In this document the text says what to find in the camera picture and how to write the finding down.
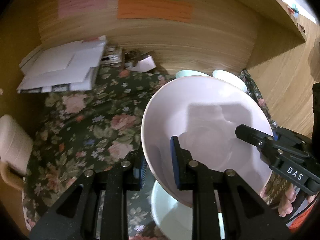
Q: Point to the small white bowl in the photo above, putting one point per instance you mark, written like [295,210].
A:
[230,76]

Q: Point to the person's right hand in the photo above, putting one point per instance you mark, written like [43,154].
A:
[287,202]

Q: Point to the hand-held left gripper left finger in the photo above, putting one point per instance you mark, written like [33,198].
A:
[110,187]

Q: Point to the beige mug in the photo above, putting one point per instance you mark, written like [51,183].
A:
[12,142]

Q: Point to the white folded paper box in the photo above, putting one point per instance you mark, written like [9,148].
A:
[143,65]

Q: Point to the light green plate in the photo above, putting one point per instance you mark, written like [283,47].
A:
[170,212]

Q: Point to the small stack of booklets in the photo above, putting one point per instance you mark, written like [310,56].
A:
[112,55]

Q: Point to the light green bowl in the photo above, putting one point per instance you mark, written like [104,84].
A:
[185,73]

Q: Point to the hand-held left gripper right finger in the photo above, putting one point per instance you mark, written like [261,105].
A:
[175,162]

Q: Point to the pink bowl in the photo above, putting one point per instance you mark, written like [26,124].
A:
[205,97]

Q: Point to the stack of white papers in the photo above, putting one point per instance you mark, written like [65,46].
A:
[62,62]

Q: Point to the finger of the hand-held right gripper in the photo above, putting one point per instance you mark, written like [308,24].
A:
[252,136]
[292,138]

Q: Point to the floral tablecloth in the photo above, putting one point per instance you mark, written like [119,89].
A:
[82,130]

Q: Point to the orange sticky note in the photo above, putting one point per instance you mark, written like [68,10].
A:
[155,10]

